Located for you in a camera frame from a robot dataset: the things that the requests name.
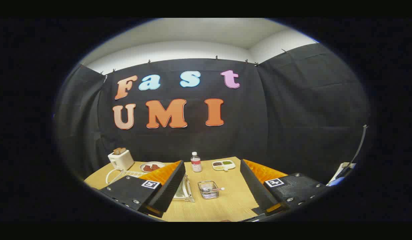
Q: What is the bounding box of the black backdrop cloth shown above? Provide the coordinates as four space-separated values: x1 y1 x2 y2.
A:
54 43 371 187

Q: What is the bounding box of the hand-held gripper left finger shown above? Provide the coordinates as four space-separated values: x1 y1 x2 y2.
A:
100 160 186 218

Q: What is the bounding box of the beige plate with meat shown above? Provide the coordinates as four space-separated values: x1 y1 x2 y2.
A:
139 161 165 173

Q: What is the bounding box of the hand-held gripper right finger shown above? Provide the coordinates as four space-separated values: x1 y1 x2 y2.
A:
240 159 330 216

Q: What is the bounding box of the white and blue device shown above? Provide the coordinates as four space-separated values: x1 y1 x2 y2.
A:
328 162 356 185

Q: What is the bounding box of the clear bottle with red label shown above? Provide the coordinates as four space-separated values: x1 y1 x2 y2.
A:
190 152 202 173

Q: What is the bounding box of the metal wire basket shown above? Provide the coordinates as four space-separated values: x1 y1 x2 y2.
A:
197 180 220 200

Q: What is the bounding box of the white toaster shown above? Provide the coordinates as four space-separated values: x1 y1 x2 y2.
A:
108 150 135 171

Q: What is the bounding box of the white wire dish rack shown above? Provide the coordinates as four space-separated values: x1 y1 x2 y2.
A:
106 168 195 203

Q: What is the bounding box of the white divided condiment tray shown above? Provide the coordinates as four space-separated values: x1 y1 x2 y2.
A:
212 160 236 171

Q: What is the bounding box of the black cable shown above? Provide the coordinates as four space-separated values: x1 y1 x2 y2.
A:
346 125 368 167

